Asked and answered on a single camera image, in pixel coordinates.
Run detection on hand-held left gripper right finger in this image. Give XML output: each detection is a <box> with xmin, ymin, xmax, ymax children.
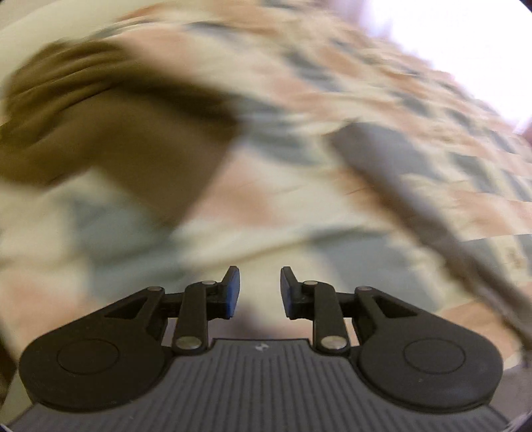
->
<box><xmin>280</xmin><ymin>266</ymin><xmax>420</xmax><ymax>356</ymax></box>

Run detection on patchwork bed cover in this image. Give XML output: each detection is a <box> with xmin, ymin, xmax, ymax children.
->
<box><xmin>0</xmin><ymin>0</ymin><xmax>532</xmax><ymax>408</ymax></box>

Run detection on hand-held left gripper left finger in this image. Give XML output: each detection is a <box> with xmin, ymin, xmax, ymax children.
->
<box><xmin>104</xmin><ymin>266</ymin><xmax>242</xmax><ymax>356</ymax></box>

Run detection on white sheer curtain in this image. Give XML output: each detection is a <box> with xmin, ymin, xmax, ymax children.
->
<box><xmin>366</xmin><ymin>0</ymin><xmax>532</xmax><ymax>134</ymax></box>

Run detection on brown cloth garment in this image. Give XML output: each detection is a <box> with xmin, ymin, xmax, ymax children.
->
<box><xmin>0</xmin><ymin>39</ymin><xmax>242</xmax><ymax>221</ymax></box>

